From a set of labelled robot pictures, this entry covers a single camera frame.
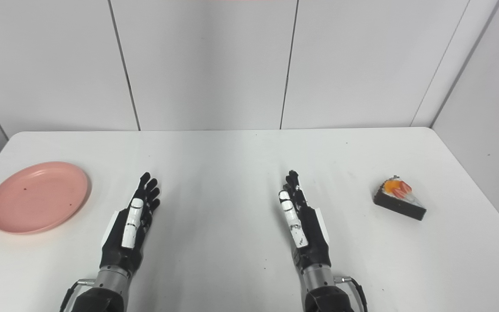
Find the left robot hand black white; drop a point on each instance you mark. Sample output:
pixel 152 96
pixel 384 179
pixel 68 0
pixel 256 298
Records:
pixel 130 229

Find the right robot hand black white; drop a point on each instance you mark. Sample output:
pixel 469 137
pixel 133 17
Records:
pixel 301 227

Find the pink round plate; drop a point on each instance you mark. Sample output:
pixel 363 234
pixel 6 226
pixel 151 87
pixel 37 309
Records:
pixel 38 197

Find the chocolate cake slice with fruit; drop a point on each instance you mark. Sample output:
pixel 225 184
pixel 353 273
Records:
pixel 401 198

